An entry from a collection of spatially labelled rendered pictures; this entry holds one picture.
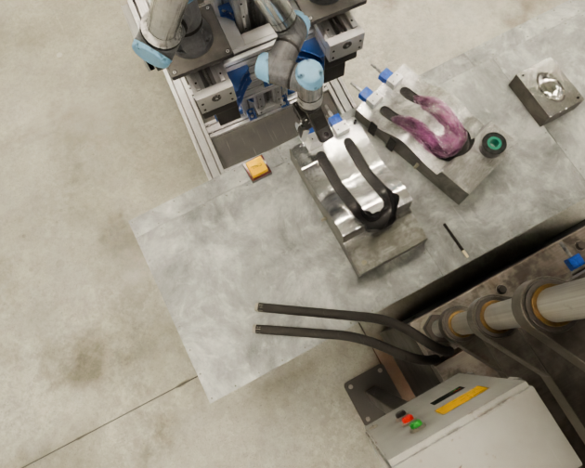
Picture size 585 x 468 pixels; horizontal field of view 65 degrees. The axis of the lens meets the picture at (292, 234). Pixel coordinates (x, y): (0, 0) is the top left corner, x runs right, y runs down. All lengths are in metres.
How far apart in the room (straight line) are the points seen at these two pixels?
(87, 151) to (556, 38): 2.36
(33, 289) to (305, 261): 1.65
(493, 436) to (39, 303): 2.31
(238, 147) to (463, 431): 1.83
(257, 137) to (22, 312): 1.53
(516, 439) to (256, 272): 0.96
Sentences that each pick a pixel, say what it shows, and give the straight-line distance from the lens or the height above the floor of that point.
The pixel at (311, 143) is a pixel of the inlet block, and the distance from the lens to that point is 1.57.
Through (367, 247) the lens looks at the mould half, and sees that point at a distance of 1.55.
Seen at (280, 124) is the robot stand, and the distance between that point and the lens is 2.44.
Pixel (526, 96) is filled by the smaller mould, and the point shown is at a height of 0.84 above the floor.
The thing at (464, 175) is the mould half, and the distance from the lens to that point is 1.64.
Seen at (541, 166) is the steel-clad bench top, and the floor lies 0.80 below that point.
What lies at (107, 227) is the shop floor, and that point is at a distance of 2.69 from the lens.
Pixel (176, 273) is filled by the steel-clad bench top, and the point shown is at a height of 0.80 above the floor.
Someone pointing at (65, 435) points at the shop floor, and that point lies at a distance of 2.67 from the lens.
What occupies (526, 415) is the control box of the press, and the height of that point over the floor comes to 1.47.
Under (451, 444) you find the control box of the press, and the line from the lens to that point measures 0.93.
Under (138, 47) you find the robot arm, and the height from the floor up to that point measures 1.25.
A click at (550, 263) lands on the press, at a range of 1.80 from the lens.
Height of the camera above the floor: 2.36
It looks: 75 degrees down
